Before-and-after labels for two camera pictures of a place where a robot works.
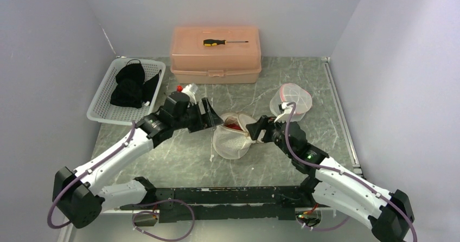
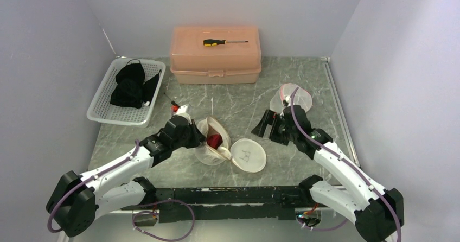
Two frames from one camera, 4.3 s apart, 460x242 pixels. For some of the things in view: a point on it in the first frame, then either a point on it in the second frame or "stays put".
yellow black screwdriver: [214, 42] stays put
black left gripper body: [192, 119] to [190, 139]
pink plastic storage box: [192, 62] stays put
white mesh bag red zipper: [288, 93] stays put
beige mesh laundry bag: [231, 139] to [246, 154]
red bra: [235, 126] to [214, 140]
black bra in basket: [130, 90] stays put
